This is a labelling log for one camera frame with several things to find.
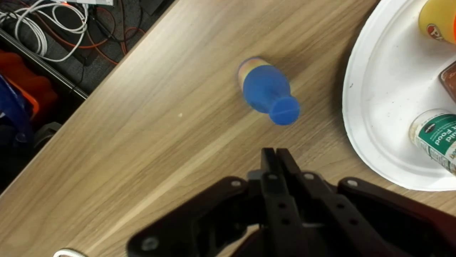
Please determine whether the white paper cup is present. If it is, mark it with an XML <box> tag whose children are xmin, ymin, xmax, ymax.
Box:
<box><xmin>52</xmin><ymin>247</ymin><xmax>90</xmax><ymax>257</ymax></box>

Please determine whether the blue plastic object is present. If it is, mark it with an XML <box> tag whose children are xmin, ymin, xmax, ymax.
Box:
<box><xmin>0</xmin><ymin>74</ymin><xmax>36</xmax><ymax>145</ymax></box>

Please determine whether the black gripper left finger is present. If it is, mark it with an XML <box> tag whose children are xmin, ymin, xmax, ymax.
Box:
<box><xmin>126</xmin><ymin>147</ymin><xmax>305</xmax><ymax>257</ymax></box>

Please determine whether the yellow dough can orange lid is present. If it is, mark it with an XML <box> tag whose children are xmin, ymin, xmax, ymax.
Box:
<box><xmin>418</xmin><ymin>0</ymin><xmax>456</xmax><ymax>45</ymax></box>

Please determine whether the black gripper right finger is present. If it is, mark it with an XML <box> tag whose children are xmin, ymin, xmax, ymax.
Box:
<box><xmin>275</xmin><ymin>147</ymin><xmax>456</xmax><ymax>257</ymax></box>

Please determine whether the blue toy bottle colourful label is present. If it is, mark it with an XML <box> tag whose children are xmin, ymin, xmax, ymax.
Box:
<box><xmin>237</xmin><ymin>55</ymin><xmax>302</xmax><ymax>127</ymax></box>

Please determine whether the red cable bundle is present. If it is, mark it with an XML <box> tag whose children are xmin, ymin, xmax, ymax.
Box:
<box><xmin>27</xmin><ymin>0</ymin><xmax>147</xmax><ymax>67</ymax></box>

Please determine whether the white paper plate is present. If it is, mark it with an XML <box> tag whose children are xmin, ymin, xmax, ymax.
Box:
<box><xmin>341</xmin><ymin>0</ymin><xmax>456</xmax><ymax>193</ymax></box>

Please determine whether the white bottle green label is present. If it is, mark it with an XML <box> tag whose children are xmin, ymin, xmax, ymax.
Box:
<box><xmin>409</xmin><ymin>108</ymin><xmax>456</xmax><ymax>175</ymax></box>

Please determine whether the orange plastic object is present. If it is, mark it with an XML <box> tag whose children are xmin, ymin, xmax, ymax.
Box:
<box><xmin>0</xmin><ymin>50</ymin><xmax>60</xmax><ymax>120</ymax></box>

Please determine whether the thin white wire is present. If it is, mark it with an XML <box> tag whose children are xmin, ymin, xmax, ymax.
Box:
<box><xmin>0</xmin><ymin>0</ymin><xmax>91</xmax><ymax>64</ymax></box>

